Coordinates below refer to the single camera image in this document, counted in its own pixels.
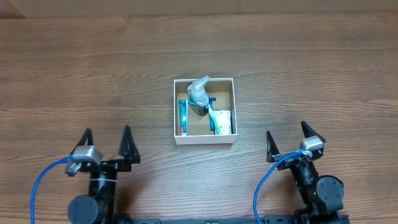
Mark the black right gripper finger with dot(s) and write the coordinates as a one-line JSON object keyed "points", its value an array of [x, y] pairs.
{"points": [[273, 154], [309, 132]]}

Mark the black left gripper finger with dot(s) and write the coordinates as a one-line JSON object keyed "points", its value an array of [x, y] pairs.
{"points": [[128, 149], [86, 140]]}

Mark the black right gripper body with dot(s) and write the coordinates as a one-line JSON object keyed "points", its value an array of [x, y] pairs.
{"points": [[294, 160]]}

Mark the red green toothpaste tube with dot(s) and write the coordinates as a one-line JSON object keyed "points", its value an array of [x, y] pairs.
{"points": [[183, 107]]}

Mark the green white soap packet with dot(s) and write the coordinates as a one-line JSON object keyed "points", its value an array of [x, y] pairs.
{"points": [[223, 122]]}

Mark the green white toothbrush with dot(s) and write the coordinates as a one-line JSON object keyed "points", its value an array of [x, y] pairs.
{"points": [[214, 119]]}

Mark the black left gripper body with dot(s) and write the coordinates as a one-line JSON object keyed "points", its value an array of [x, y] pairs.
{"points": [[109, 165]]}

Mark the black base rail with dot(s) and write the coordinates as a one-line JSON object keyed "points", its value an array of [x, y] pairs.
{"points": [[211, 221]]}

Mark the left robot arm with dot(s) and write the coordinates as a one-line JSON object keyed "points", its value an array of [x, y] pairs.
{"points": [[98, 205]]}

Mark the clear pump sanitizer bottle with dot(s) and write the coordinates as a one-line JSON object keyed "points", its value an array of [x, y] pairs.
{"points": [[198, 97]]}

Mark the white cardboard box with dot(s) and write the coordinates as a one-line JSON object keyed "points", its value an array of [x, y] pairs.
{"points": [[198, 127]]}

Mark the blue disposable razor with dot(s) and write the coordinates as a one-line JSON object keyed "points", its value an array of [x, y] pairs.
{"points": [[210, 109]]}

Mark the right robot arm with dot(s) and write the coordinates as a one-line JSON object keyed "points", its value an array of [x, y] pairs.
{"points": [[322, 195]]}

